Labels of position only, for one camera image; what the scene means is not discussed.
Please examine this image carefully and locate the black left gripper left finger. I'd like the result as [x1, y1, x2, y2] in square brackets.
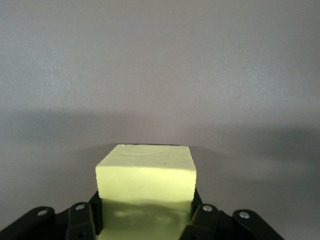
[64, 192, 103, 240]

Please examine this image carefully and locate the yellow foam cube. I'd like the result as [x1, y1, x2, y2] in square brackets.
[95, 144, 198, 240]

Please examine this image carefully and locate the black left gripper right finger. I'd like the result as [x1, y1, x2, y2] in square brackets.
[178, 188, 220, 240]

